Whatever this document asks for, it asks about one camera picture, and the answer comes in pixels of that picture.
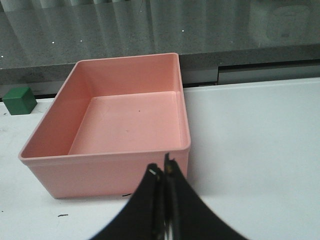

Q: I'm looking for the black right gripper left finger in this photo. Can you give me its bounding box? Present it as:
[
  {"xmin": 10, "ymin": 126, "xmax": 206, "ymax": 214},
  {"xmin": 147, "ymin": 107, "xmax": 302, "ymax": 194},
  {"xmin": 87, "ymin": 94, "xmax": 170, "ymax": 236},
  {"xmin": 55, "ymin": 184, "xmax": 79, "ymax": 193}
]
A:
[{"xmin": 92, "ymin": 163, "xmax": 166, "ymax": 240}]

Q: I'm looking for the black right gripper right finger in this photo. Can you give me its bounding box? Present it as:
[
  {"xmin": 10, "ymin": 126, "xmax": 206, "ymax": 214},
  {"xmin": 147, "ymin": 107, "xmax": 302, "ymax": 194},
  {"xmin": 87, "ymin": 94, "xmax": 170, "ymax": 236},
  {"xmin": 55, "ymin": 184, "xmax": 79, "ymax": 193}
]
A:
[{"xmin": 164, "ymin": 153, "xmax": 246, "ymax": 240}]

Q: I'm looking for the pink plastic bin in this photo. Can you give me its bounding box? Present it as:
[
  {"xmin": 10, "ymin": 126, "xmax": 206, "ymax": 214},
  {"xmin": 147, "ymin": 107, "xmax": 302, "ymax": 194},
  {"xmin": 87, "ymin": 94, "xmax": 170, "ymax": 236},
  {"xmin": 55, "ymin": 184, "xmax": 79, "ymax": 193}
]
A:
[{"xmin": 18, "ymin": 53, "xmax": 191, "ymax": 199}]

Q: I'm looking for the green cube right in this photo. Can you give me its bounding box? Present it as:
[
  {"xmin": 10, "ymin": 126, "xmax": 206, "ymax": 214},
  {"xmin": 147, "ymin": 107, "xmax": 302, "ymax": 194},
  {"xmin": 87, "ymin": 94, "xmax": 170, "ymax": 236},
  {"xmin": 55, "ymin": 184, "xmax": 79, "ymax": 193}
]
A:
[{"xmin": 2, "ymin": 87, "xmax": 37, "ymax": 115}]

